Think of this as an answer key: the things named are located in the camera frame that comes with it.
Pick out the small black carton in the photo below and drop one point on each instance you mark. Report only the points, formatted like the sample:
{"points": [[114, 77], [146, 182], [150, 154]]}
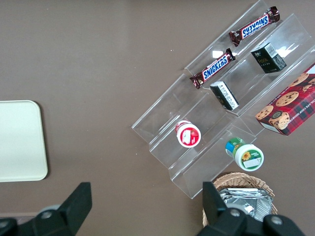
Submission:
{"points": [[225, 96], [267, 61]]}

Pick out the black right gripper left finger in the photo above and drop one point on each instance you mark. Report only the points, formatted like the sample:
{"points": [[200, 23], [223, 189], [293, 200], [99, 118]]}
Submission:
{"points": [[76, 206]]}

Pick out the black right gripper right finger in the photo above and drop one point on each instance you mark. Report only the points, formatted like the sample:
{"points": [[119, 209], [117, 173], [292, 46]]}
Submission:
{"points": [[214, 206]]}

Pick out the cream plastic tray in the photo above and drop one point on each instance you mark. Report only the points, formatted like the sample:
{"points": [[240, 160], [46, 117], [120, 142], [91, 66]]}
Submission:
{"points": [[19, 140]]}

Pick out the red-lid white jar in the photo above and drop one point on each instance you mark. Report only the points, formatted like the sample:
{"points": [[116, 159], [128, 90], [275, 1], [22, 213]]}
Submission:
{"points": [[188, 136]]}

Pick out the green-lid white jar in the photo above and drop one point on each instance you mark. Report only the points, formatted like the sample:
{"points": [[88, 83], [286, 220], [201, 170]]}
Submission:
{"points": [[248, 156]]}

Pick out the clear acrylic stepped display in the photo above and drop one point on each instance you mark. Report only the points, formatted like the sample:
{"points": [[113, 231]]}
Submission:
{"points": [[172, 108]]}

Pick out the Snickers chocolate bar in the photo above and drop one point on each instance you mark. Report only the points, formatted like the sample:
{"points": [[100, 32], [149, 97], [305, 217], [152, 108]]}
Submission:
{"points": [[214, 68], [256, 27]]}

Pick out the red tartan cookie box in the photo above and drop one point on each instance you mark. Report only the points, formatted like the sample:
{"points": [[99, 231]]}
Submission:
{"points": [[292, 103]]}

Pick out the light wicker basket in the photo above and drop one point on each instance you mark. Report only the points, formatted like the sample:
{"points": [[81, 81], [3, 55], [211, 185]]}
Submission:
{"points": [[246, 178]]}

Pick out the foil-wrapped pack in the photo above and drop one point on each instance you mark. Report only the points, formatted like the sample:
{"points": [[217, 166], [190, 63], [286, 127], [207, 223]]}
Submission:
{"points": [[246, 199]]}

